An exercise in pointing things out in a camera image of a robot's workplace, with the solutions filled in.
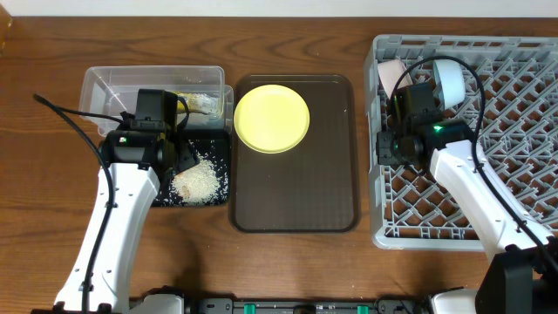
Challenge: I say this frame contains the blue bowl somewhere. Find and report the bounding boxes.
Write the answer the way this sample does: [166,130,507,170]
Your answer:
[433,59,466,109]

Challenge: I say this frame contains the green snack wrapper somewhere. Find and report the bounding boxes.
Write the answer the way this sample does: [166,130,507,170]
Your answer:
[175,92,221,115]

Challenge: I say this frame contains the pink bowl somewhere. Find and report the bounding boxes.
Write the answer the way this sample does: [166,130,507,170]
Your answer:
[378,59,406,99]

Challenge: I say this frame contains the rice and nut shells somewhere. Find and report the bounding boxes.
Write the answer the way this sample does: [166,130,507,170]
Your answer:
[158,139,230,207]

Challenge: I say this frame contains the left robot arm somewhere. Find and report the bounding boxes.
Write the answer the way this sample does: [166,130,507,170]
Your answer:
[51,89,186,313]

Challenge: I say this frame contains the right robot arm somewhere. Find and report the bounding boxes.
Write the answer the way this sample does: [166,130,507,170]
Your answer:
[377,83,557,313]

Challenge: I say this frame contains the grey dishwasher rack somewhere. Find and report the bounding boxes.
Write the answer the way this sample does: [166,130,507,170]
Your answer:
[364,35,557,251]

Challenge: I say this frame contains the clear plastic bin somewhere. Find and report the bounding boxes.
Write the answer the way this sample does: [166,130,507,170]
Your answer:
[79,65,234,133]

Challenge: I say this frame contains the black tray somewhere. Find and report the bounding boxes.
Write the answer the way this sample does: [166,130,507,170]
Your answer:
[153,130,231,207]

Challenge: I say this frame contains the brown serving tray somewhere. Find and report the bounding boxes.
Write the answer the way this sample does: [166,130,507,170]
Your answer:
[229,74,360,233]

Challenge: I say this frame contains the yellow plate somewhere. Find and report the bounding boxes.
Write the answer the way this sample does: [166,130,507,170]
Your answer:
[234,85,310,154]

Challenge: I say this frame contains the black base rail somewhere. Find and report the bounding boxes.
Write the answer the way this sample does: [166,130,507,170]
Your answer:
[185,298,432,314]

